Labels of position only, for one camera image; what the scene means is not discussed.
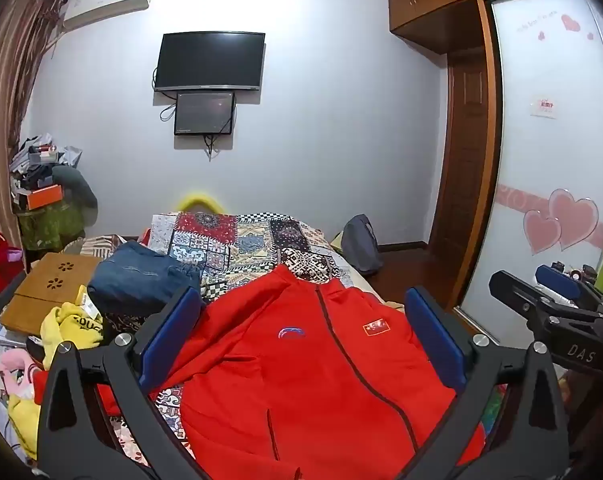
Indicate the pile of boxes and papers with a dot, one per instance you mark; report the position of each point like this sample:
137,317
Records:
31,160

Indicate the grey backpack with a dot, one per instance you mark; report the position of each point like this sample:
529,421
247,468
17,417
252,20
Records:
361,247

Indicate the wooden overhead cabinet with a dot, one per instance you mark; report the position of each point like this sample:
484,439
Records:
431,5

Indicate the yellow curved frame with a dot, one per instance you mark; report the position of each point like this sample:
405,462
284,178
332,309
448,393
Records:
199,199

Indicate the red zip jacket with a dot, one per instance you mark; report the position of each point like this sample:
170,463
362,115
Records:
281,385

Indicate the white air conditioner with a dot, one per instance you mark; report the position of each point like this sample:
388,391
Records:
106,2

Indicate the plain yellow garment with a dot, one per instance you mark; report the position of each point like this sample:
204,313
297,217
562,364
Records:
24,420

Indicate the black wall television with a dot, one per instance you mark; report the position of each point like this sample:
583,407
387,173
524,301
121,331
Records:
209,60

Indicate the dark grey garment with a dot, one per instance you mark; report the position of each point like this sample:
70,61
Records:
76,187

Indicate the folded blue jeans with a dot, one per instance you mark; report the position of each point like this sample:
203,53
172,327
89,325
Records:
131,275

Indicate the wooden folding lap table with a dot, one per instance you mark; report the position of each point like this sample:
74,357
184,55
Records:
46,285

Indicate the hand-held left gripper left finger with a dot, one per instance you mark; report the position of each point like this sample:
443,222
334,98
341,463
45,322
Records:
169,332

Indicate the white paper label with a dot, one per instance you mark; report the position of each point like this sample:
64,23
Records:
543,106

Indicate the small black monitor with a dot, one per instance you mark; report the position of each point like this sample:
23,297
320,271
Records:
204,112

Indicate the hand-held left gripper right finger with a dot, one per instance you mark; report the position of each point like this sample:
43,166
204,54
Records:
434,335

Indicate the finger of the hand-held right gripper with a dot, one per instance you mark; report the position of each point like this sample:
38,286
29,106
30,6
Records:
556,280
521,297

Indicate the brown striped curtain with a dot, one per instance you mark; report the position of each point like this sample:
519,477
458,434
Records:
6,110

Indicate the orange box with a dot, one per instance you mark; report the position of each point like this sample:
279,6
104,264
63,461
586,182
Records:
44,197

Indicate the patchwork printed blanket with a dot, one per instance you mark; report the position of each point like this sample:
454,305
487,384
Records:
241,240

